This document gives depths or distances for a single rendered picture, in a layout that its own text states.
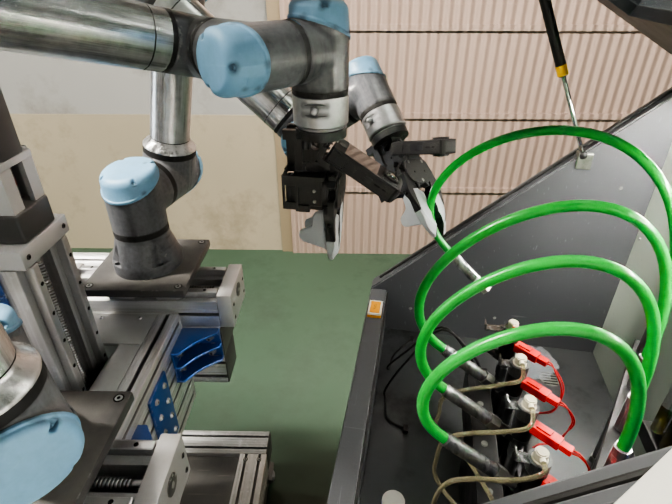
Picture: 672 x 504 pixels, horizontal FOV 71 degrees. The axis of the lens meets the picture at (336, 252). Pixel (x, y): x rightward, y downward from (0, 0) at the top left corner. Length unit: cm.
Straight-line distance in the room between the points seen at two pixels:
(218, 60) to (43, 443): 42
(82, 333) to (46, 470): 49
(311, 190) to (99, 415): 47
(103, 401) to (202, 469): 95
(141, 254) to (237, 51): 64
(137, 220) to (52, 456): 58
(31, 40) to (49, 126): 273
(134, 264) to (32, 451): 60
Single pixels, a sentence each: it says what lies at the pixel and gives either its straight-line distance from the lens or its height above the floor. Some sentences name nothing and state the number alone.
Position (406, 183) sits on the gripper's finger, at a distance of 83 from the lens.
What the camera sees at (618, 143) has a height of 142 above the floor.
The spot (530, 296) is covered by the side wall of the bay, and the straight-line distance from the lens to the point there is 117.
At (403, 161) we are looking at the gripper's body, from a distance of 85.
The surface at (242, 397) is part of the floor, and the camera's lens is 221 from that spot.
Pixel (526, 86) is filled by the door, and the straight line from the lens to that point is 290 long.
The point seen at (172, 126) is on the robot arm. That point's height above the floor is 133.
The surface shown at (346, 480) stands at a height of 95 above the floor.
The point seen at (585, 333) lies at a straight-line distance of 51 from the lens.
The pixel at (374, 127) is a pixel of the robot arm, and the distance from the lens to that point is 89.
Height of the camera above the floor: 161
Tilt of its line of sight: 31 degrees down
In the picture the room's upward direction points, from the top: straight up
